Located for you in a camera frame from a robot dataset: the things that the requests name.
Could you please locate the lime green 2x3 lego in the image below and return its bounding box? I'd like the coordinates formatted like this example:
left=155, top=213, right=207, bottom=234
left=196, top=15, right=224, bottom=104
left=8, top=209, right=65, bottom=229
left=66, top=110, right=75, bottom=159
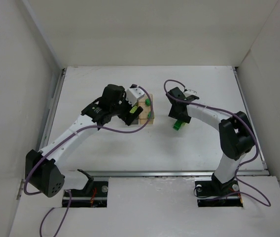
left=130, top=106, right=138, bottom=114

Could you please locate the small dark green lego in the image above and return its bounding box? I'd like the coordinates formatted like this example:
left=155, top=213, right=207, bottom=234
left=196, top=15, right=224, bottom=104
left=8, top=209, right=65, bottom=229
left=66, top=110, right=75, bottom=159
left=144, top=98, right=151, bottom=107

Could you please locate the dark green long lego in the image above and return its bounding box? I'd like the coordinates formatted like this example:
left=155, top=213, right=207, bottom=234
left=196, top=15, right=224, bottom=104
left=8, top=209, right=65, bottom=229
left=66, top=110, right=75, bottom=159
left=173, top=119, right=183, bottom=131

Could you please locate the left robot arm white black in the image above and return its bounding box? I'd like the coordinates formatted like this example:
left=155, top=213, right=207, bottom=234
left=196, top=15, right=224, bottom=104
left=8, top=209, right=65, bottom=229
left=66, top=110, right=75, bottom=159
left=24, top=84, right=147, bottom=198

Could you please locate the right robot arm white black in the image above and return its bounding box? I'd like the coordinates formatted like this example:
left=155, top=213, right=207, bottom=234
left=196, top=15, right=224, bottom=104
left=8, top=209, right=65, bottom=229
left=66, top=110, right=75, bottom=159
left=166, top=87, right=255, bottom=191

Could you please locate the orange transparent container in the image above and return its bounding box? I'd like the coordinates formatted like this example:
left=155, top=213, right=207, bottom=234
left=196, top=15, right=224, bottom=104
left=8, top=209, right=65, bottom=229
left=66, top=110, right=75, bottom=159
left=137, top=94, right=153, bottom=125

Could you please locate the grey transparent container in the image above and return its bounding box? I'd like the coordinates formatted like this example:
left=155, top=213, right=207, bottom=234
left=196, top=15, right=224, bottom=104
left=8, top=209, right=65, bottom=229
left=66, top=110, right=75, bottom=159
left=131, top=118, right=139, bottom=125

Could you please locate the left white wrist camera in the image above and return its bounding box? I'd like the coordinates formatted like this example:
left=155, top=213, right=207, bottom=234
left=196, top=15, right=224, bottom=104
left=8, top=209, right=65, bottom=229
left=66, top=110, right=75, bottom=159
left=126, top=84, right=145, bottom=106

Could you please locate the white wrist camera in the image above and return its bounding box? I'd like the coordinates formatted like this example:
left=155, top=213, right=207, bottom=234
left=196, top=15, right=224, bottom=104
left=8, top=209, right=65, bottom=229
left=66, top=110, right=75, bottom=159
left=184, top=89, right=197, bottom=97
left=126, top=84, right=145, bottom=106

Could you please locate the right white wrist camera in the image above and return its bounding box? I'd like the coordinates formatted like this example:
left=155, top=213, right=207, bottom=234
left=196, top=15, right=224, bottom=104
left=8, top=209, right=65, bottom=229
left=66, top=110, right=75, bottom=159
left=184, top=89, right=197, bottom=97

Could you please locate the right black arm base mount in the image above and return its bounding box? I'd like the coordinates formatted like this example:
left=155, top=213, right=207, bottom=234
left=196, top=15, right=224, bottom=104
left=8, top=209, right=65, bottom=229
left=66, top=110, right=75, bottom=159
left=193, top=180, right=243, bottom=207

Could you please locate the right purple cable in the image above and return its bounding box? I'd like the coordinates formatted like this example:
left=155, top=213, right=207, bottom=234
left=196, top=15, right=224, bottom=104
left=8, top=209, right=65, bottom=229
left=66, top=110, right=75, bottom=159
left=164, top=79, right=272, bottom=207

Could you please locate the purple cable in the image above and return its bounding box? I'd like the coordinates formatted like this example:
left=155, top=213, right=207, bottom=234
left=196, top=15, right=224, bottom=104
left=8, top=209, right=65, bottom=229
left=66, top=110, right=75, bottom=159
left=23, top=85, right=153, bottom=237
left=164, top=79, right=272, bottom=207

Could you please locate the aluminium front rail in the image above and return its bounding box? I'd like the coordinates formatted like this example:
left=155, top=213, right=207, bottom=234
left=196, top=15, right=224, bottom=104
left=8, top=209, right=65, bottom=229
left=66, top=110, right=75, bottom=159
left=86, top=170, right=270, bottom=177

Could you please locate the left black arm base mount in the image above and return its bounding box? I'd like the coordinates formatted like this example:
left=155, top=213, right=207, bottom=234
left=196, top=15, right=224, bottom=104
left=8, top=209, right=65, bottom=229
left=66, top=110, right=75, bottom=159
left=62, top=169, right=108, bottom=208

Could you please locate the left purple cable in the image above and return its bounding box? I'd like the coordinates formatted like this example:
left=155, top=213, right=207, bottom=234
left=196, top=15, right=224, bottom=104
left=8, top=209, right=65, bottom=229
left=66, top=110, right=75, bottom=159
left=23, top=85, right=153, bottom=237

